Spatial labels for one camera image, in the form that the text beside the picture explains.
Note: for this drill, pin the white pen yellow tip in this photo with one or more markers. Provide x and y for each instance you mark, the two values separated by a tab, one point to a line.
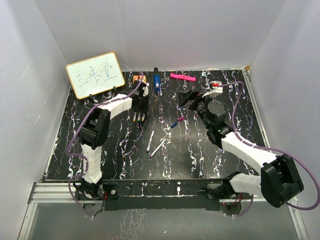
134	117

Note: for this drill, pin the white pen purple tip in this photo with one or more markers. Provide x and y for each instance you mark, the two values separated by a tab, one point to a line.
157	148

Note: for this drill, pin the aluminium front rail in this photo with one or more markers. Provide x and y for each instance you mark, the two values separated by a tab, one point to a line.
50	193

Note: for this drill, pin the small whiteboard with writing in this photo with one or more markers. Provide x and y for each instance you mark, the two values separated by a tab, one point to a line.
95	75

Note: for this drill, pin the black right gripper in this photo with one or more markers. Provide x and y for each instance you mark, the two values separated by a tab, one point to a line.
184	98

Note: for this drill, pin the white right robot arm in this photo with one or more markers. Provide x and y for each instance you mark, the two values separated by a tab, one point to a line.
278	179

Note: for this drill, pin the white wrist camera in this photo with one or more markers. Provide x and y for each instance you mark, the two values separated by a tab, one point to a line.
144	90
215	89

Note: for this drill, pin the pink utility knife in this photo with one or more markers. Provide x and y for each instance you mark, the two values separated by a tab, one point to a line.
183	77

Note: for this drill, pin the white pen green tip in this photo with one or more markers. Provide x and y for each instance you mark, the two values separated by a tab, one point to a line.
139	117

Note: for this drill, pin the blue pen cap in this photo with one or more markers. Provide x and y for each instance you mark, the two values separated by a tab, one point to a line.
174	124

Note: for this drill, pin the blue stapler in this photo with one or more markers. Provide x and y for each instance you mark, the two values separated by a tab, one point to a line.
156	80

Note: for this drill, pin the white pen blue tip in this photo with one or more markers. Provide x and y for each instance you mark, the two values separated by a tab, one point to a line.
149	142

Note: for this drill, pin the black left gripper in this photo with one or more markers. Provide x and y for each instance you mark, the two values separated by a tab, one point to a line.
144	110

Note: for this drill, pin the orange spiral notepad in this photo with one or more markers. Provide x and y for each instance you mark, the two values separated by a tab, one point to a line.
138	78

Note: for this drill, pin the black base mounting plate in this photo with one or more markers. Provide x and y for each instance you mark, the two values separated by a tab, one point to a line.
229	208

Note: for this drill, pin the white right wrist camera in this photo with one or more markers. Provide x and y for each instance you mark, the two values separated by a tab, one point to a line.
215	89

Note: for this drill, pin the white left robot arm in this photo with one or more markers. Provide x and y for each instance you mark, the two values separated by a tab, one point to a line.
95	131

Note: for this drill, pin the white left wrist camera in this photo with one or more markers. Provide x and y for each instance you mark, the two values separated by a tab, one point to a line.
144	90

